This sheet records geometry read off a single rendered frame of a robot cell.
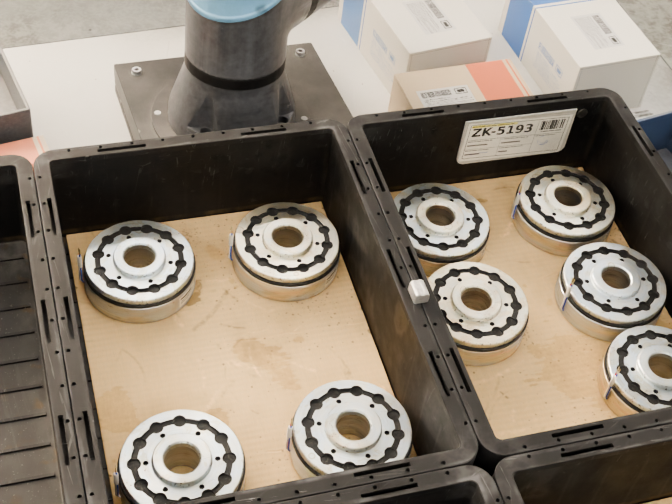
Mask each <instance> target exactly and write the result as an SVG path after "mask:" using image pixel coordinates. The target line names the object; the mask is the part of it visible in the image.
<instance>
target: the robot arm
mask: <svg viewBox="0 0 672 504"><path fill-rule="evenodd" d="M330 1H332V0H186V5H185V49H184V50H185V52H184V63H183V65H182V67H181V70H180V72H179V74H178V77H177V79H176V81H175V84H174V86H173V89H172V91H171V93H170V97H169V101H168V121H169V124H170V126H171V128H172V130H173V131H174V132H175V134H176V135H177V136H178V135H187V134H196V133H205V132H213V131H222V130H231V129H240V128H249V127H258V126H266V125H275V124H284V123H293V122H294V119H295V104H294V100H293V96H292V93H291V89H290V86H289V82H288V79H287V75H286V72H285V60H286V51H287V41H288V35H289V33H290V31H291V30H292V29H293V28H295V27H296V26H297V25H299V24H300V23H301V22H303V21H304V20H306V19H307V18H308V17H310V16H311V15H312V14H314V13H315V12H317V11H318V10H319V9H321V8H322V7H324V6H325V5H326V4H328V3H329V2H330Z"/></svg>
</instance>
